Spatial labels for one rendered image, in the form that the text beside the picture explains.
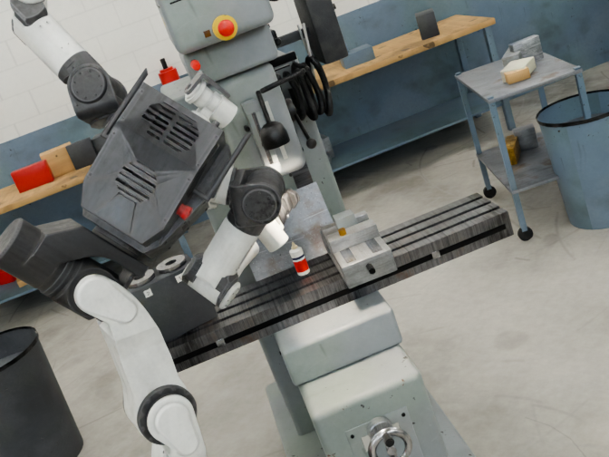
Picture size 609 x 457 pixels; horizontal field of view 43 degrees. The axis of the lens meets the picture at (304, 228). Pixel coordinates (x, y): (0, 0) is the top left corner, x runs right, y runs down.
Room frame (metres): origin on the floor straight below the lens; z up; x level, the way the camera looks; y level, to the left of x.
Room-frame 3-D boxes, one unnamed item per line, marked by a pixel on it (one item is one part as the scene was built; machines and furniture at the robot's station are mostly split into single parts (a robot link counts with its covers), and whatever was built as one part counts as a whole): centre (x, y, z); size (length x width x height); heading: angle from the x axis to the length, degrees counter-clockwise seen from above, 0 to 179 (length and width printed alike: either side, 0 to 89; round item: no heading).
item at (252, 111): (2.09, 0.02, 1.44); 0.04 x 0.04 x 0.21; 5
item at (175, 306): (2.17, 0.46, 1.07); 0.22 x 0.12 x 0.20; 106
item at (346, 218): (2.21, -0.12, 1.08); 0.06 x 0.05 x 0.06; 93
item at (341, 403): (2.17, 0.03, 0.47); 0.81 x 0.32 x 0.60; 5
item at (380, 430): (1.70, -0.01, 0.67); 0.16 x 0.12 x 0.12; 5
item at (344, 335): (2.20, 0.03, 0.83); 0.50 x 0.35 x 0.12; 5
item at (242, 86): (2.20, 0.03, 1.47); 0.21 x 0.19 x 0.32; 95
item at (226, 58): (2.24, 0.04, 1.68); 0.34 x 0.24 x 0.10; 5
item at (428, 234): (2.20, 0.04, 0.93); 1.24 x 0.23 x 0.08; 95
